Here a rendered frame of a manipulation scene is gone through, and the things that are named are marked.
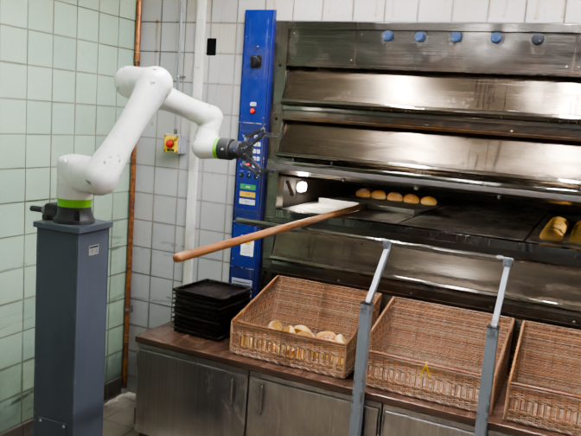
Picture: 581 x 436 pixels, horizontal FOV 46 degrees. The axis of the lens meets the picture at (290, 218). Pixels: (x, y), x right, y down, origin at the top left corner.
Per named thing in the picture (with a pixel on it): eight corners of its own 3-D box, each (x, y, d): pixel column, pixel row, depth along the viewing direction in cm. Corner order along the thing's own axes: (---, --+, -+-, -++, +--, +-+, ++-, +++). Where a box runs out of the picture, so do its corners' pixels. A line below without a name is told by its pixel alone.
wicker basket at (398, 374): (386, 350, 322) (392, 294, 318) (509, 377, 299) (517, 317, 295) (351, 384, 278) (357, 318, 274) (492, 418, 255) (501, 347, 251)
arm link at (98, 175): (86, 185, 228) (162, 58, 243) (61, 179, 239) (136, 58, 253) (114, 204, 237) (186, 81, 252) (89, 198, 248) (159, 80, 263)
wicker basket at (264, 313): (272, 326, 347) (277, 273, 343) (379, 348, 325) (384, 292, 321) (226, 353, 303) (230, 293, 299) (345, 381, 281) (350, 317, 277)
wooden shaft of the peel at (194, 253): (178, 264, 208) (179, 254, 208) (170, 262, 209) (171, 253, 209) (361, 209, 362) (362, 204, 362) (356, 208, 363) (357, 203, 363)
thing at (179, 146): (170, 152, 365) (171, 133, 363) (186, 154, 361) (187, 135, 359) (162, 152, 358) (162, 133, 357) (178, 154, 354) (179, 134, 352)
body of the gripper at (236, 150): (238, 139, 288) (257, 141, 285) (237, 159, 290) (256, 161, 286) (229, 139, 282) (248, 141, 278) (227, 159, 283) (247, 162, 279)
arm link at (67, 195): (71, 209, 241) (73, 156, 238) (49, 203, 251) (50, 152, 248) (103, 208, 250) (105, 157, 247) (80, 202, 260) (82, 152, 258)
